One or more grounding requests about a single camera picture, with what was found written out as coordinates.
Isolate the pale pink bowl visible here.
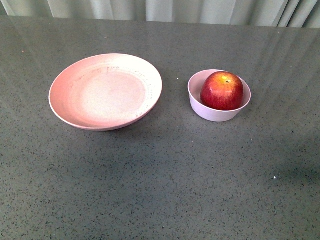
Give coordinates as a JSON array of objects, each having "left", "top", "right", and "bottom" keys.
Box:
[{"left": 187, "top": 69, "right": 252, "bottom": 122}]

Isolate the white curtain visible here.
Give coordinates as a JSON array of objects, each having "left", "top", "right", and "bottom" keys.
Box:
[{"left": 0, "top": 0, "right": 320, "bottom": 29}]

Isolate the pink plate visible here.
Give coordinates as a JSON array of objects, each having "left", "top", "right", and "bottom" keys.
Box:
[{"left": 48, "top": 53, "right": 163, "bottom": 131}]

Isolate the red apple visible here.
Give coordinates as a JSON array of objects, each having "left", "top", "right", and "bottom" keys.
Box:
[{"left": 200, "top": 71, "right": 244, "bottom": 111}]

